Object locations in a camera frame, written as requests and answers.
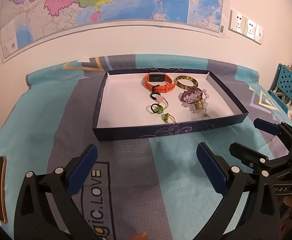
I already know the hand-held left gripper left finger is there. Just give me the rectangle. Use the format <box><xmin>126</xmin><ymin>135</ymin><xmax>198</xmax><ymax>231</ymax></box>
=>
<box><xmin>14</xmin><ymin>144</ymin><xmax>122</xmax><ymax>240</ymax></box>

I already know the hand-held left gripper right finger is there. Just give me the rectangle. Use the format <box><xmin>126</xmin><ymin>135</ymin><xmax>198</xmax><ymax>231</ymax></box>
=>
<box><xmin>196</xmin><ymin>142</ymin><xmax>282</xmax><ymax>240</ymax></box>

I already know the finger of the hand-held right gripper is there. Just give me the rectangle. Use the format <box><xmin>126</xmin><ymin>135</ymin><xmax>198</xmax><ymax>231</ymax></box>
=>
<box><xmin>229</xmin><ymin>142</ymin><xmax>274</xmax><ymax>173</ymax></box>
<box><xmin>253</xmin><ymin>118</ymin><xmax>284</xmax><ymax>135</ymax></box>

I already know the clear crystal bead bracelet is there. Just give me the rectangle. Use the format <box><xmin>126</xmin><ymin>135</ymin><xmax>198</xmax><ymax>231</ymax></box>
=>
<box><xmin>182</xmin><ymin>89</ymin><xmax>211</xmax><ymax>117</ymax></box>

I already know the green bead gold ring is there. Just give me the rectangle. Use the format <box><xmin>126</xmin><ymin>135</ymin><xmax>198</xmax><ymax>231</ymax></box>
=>
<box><xmin>195</xmin><ymin>101</ymin><xmax>211</xmax><ymax>120</ymax></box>

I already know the green crystal gold ring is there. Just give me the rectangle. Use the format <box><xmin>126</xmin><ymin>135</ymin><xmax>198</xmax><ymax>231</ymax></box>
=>
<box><xmin>162</xmin><ymin>113</ymin><xmax>177</xmax><ymax>124</ymax></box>

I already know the dark purple bead bracelet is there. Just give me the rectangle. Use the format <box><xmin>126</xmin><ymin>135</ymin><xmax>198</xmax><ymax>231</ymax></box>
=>
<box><xmin>178</xmin><ymin>88</ymin><xmax>203</xmax><ymax>103</ymax></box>

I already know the green bead black cord ring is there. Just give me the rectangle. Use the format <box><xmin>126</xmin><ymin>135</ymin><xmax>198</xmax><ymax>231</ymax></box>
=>
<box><xmin>150</xmin><ymin>103</ymin><xmax>165</xmax><ymax>115</ymax></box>

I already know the dark blue shallow box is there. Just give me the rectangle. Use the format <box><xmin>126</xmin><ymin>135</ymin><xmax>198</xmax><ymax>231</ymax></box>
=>
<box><xmin>92</xmin><ymin>68</ymin><xmax>249</xmax><ymax>142</ymax></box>

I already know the pink bead bracelet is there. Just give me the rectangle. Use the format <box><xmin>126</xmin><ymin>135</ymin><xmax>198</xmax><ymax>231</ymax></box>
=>
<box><xmin>153</xmin><ymin>95</ymin><xmax>171</xmax><ymax>108</ymax></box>

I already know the tortoiseshell bangle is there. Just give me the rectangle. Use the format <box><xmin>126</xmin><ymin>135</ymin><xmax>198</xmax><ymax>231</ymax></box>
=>
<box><xmin>174</xmin><ymin>75</ymin><xmax>199</xmax><ymax>89</ymax></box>

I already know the orange smartwatch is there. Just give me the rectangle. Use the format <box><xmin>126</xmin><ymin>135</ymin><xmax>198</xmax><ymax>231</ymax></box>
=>
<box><xmin>145</xmin><ymin>72</ymin><xmax>175</xmax><ymax>93</ymax></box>

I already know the person's left hand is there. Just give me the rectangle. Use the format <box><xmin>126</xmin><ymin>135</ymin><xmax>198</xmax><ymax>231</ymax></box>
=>
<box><xmin>130</xmin><ymin>232</ymin><xmax>149</xmax><ymax>240</ymax></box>

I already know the turquoise perforated plastic basket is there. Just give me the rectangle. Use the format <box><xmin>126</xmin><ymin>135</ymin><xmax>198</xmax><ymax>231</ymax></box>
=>
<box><xmin>269</xmin><ymin>64</ymin><xmax>292</xmax><ymax>105</ymax></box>

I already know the white wall socket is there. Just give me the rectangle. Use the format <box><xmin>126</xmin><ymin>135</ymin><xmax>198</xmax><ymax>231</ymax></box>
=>
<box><xmin>244</xmin><ymin>17</ymin><xmax>258</xmax><ymax>40</ymax></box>
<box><xmin>254</xmin><ymin>25</ymin><xmax>265</xmax><ymax>45</ymax></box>
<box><xmin>228</xmin><ymin>9</ymin><xmax>247</xmax><ymax>34</ymax></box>

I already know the colourful wall map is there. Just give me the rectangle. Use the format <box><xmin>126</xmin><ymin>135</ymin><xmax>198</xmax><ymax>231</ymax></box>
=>
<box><xmin>0</xmin><ymin>0</ymin><xmax>225</xmax><ymax>65</ymax></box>

